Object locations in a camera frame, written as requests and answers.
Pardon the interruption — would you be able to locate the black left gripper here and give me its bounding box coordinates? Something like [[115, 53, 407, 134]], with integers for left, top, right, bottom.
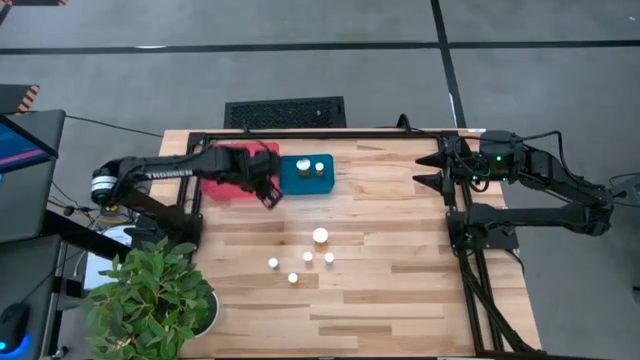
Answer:
[[227, 147, 285, 211]]

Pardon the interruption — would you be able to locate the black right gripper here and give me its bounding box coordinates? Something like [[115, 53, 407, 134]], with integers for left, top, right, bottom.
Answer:
[[412, 134, 490, 207]]

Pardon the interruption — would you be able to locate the blue plastic bin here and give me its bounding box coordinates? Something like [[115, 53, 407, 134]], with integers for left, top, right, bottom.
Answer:
[[278, 153, 336, 196]]

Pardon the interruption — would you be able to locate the pink plastic bin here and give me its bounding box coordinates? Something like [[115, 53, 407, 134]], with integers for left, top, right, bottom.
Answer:
[[201, 142, 281, 202]]

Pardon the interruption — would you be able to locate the black floor vent grille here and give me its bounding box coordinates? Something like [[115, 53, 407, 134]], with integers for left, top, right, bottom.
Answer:
[[223, 95, 348, 131]]

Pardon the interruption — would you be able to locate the white plant pot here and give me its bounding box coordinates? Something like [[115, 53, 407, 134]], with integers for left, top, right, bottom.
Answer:
[[192, 289, 222, 339]]

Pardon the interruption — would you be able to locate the green leafy plant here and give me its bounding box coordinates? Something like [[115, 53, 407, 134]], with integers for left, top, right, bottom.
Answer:
[[81, 236, 216, 360]]

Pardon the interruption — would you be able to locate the black monitor blue screen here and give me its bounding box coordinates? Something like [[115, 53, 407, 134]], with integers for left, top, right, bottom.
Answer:
[[0, 108, 67, 245]]

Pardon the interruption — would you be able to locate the black side desk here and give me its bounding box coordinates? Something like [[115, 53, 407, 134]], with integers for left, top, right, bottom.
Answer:
[[0, 234, 69, 360]]

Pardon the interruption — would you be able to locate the black mat striped edge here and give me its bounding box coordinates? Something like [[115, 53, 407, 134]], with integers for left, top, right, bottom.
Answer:
[[0, 83, 41, 115]]

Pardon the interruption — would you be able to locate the black computer mouse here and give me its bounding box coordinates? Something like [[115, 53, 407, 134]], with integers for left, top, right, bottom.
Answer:
[[0, 302, 31, 352]]

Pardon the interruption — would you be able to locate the thin black floor cable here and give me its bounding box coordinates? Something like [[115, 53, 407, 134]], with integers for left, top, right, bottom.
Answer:
[[64, 114, 166, 139]]

